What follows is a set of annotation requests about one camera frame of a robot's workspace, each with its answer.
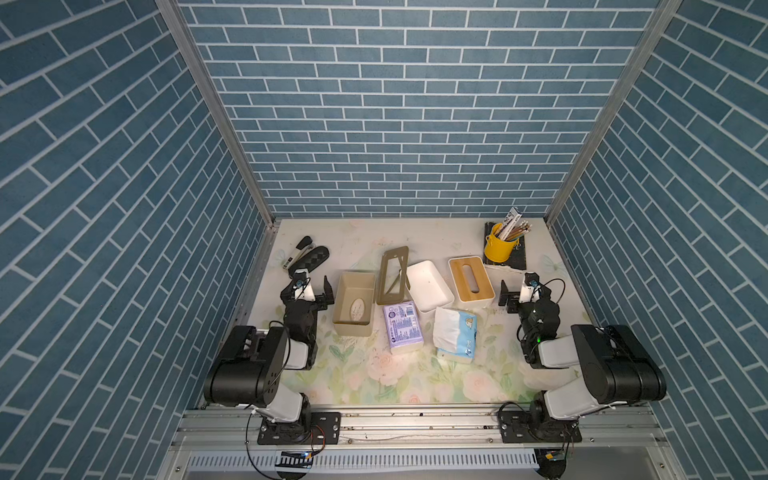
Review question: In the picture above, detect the black book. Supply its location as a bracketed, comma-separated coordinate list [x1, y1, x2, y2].
[482, 237, 527, 270]

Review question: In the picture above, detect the white tissue box base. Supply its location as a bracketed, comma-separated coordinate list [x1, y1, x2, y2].
[406, 260, 455, 314]

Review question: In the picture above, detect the beige tissue box base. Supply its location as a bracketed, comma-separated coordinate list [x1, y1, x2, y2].
[332, 271, 376, 337]

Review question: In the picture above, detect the floral table mat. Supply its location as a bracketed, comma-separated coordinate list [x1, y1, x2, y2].
[249, 218, 580, 405]

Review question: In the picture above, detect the beige black stapler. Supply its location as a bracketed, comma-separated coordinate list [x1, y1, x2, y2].
[282, 235, 314, 270]

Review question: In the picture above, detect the yellow pen cup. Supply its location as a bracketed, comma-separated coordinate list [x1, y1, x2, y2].
[483, 222, 519, 264]

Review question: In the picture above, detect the white box wooden lid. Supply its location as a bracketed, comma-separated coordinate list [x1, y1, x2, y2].
[448, 256, 495, 309]

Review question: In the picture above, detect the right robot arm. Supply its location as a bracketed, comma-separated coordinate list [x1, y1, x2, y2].
[496, 272, 667, 446]

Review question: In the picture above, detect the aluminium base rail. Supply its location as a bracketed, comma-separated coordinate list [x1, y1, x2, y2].
[159, 404, 684, 479]

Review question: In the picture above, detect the blue white tissue pack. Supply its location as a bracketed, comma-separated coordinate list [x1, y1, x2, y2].
[433, 307, 478, 364]

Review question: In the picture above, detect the black glasses case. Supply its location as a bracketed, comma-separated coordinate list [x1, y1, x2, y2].
[288, 246, 330, 277]

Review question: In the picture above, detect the beige tissue box lid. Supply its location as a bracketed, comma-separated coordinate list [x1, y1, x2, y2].
[376, 246, 409, 305]

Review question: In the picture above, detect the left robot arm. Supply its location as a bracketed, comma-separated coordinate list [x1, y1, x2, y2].
[203, 269, 341, 447]

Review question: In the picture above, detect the purple tissue paper pack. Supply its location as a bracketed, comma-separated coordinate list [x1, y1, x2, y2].
[382, 301, 424, 355]

